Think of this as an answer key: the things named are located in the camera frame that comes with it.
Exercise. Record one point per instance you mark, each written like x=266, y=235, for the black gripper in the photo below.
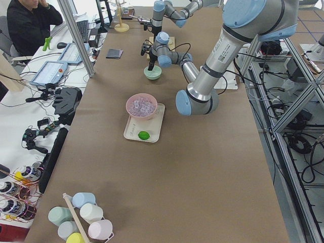
x=152, y=56

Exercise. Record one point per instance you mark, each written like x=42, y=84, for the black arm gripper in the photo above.
x=153, y=28

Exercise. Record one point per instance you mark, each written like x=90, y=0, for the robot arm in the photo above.
x=242, y=22
x=159, y=51

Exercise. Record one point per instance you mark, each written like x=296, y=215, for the green bowl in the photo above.
x=154, y=74

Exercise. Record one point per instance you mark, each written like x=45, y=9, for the pink bowl of ice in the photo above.
x=141, y=106

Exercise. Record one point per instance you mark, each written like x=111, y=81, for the metal scoop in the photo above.
x=141, y=19

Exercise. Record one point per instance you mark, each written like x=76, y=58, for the wooden mug tree stand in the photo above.
x=120, y=27

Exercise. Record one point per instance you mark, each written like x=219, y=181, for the folded grey cloth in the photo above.
x=114, y=53

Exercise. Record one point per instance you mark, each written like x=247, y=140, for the cream serving tray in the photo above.
x=151, y=126

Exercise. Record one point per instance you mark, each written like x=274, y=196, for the green lime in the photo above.
x=143, y=135

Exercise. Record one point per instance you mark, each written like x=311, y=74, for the black keyboard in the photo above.
x=83, y=29

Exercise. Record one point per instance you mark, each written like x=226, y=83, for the teach pendant tablet far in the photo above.
x=70, y=55

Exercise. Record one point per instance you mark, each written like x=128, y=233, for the teach pendant tablet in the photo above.
x=70, y=55
x=50, y=73

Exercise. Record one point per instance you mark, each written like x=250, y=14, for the computer mouse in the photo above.
x=61, y=45

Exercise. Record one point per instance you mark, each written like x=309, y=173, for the teach pendant tablet near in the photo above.
x=50, y=73

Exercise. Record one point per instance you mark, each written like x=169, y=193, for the seated person in black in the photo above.
x=29, y=24

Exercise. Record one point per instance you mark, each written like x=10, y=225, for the blue plastic cup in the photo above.
x=81, y=198

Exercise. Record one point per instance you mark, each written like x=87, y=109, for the white plastic cup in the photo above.
x=91, y=213

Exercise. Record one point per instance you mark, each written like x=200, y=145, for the pink plastic cup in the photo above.
x=101, y=230

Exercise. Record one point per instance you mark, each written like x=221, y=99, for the green plastic cup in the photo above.
x=59, y=215

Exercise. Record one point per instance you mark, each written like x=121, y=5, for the grey plastic cup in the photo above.
x=66, y=229

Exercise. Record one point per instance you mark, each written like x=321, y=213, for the yellow plastic cup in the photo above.
x=75, y=237

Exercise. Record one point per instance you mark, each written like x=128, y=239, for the copper wire basket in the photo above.
x=20, y=193

